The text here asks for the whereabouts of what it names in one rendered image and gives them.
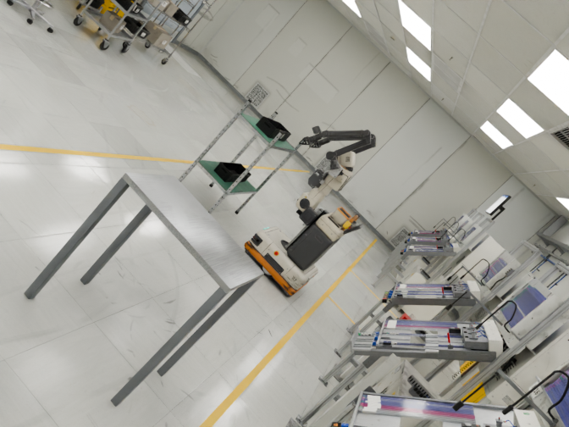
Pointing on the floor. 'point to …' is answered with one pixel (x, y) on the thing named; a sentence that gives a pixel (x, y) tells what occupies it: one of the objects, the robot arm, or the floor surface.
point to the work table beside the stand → (208, 241)
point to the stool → (34, 11)
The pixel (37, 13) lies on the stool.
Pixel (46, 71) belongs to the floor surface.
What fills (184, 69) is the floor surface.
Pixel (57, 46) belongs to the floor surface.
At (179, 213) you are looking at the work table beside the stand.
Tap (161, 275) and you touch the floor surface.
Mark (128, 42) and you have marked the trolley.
